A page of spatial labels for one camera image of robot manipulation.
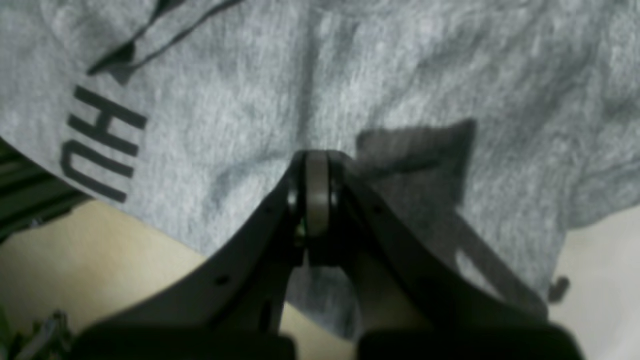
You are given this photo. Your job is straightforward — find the grey t-shirt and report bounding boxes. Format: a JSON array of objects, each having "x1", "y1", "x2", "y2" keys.
[{"x1": 1, "y1": 0, "x2": 639, "y2": 318}]

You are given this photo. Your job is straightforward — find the aluminium extrusion frame rail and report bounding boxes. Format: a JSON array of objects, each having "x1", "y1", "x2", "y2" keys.
[{"x1": 0, "y1": 139, "x2": 92, "y2": 244}]

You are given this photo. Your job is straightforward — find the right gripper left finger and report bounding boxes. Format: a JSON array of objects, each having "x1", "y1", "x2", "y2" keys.
[{"x1": 72, "y1": 150, "x2": 330, "y2": 360}]

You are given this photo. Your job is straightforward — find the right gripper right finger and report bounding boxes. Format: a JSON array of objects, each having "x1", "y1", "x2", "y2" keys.
[{"x1": 327, "y1": 151, "x2": 584, "y2": 360}]

